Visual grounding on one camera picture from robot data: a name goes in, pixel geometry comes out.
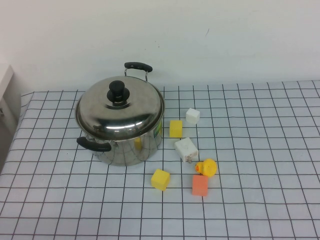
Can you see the small white foam cube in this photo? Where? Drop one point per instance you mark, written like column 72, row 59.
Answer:
column 192, row 115

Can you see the steel lid with black knob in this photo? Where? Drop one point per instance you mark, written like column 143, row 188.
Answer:
column 120, row 120

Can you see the white side cabinet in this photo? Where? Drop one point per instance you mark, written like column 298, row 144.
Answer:
column 7, row 105

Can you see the yellow rubber duck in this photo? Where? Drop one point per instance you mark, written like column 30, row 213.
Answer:
column 208, row 168

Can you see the white black grid tablecloth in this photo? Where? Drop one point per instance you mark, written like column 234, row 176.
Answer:
column 75, row 200

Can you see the orange foam block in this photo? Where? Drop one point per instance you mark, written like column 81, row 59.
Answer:
column 200, row 185

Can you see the white power adapter plug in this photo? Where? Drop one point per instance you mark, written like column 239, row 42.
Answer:
column 185, row 148

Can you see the yellow foam cube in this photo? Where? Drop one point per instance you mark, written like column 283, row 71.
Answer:
column 175, row 129
column 160, row 180

